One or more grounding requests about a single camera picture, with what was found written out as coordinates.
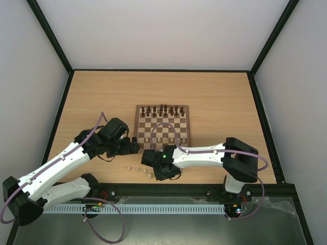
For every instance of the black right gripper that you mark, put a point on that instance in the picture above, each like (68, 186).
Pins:
(147, 158)

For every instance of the controller circuit board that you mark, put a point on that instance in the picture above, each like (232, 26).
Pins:
(240, 208)
(93, 207)

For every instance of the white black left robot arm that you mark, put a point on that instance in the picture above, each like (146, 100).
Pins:
(30, 195)

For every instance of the wooden chess board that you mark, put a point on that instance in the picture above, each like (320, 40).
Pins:
(173, 124)

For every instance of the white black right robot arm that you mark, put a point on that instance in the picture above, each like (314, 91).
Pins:
(236, 157)

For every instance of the white slotted cable duct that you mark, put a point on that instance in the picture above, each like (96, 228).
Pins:
(142, 209)

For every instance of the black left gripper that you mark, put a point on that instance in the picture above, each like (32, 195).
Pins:
(127, 149)

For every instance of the black front mounting rail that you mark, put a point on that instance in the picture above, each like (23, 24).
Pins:
(209, 192)

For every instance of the left controller circuit board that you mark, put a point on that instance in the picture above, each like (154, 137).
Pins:
(93, 207)

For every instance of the right controller circuit board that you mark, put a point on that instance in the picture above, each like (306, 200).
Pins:
(240, 208)

